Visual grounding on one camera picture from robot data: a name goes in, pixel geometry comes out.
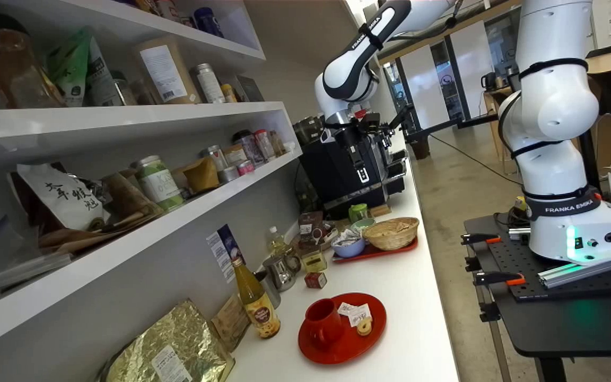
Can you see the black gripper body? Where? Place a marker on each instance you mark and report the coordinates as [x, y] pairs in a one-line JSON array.
[[351, 144]]

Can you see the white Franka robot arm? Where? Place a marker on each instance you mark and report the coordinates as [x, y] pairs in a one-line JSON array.
[[553, 106]]

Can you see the white packet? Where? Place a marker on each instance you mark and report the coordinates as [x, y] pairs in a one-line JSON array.
[[352, 313]]

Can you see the brown paper packet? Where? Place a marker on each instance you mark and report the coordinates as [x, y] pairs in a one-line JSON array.
[[230, 320]]

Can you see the white shelf unit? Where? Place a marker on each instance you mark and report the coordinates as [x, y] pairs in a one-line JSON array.
[[107, 134]]

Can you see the black coffee machine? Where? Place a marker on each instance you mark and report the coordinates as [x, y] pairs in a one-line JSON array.
[[318, 172]]

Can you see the green box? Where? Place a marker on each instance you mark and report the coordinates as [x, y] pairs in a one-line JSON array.
[[357, 213]]

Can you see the dark jar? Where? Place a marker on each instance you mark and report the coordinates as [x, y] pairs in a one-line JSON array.
[[308, 230]]

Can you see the wicker basket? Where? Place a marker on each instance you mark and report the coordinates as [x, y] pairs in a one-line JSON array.
[[392, 231]]

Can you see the blue bowl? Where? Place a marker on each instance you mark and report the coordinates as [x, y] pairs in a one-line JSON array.
[[349, 245]]

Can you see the pink lid jar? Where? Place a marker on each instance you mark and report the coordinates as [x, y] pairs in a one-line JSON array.
[[244, 169]]

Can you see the red tray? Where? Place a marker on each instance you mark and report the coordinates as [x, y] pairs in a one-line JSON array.
[[373, 251]]

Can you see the yellow label jar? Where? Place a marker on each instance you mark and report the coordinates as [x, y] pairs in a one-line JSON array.
[[313, 262]]

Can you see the small red can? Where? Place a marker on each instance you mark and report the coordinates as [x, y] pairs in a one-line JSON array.
[[315, 280]]

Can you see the yellow brown cup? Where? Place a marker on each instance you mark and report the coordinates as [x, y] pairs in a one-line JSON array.
[[203, 175]]

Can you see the white can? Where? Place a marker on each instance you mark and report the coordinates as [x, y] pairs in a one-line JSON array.
[[208, 83]]

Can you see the blue white carton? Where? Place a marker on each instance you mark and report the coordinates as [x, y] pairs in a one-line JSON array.
[[222, 251]]

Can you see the red cup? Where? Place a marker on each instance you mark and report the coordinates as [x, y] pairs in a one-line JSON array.
[[323, 318]]

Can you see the small yellow round item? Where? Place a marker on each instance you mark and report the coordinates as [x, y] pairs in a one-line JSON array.
[[364, 327]]

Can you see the yellow liquid glass bottle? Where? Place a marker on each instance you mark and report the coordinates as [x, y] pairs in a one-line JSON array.
[[256, 300]]

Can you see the red plate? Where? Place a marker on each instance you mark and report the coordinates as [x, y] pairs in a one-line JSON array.
[[341, 331]]

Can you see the green lid jar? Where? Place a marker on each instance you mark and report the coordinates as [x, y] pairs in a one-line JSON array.
[[157, 180]]

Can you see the brown bag white label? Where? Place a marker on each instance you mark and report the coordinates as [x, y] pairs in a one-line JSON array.
[[167, 71]]

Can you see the gold foil bag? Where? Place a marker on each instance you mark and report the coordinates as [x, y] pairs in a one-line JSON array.
[[171, 350]]

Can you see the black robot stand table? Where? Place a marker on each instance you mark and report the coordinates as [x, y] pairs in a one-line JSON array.
[[573, 325]]

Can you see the green pouch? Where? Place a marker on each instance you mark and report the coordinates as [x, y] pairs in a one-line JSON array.
[[73, 66]]

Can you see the white bag black script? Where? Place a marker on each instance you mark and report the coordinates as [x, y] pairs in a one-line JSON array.
[[65, 194]]

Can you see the amber glass jar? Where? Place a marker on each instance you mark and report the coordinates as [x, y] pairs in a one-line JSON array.
[[10, 64]]

